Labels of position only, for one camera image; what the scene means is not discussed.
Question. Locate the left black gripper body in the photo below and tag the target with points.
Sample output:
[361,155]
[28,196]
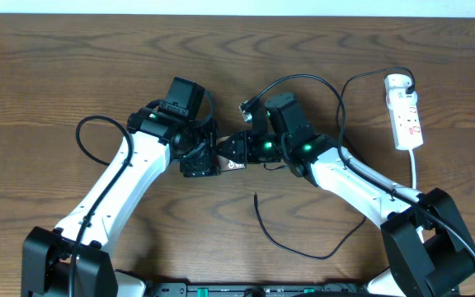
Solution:
[200,161]

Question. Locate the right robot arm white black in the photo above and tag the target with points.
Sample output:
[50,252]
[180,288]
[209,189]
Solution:
[429,248]

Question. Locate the white power strip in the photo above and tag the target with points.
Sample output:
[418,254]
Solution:
[403,112]

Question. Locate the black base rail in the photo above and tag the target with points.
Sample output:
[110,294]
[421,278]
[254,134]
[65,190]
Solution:
[176,289]

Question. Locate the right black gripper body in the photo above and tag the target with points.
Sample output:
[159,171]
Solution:
[265,147]

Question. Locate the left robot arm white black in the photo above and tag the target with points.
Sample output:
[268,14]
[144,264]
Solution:
[74,258]

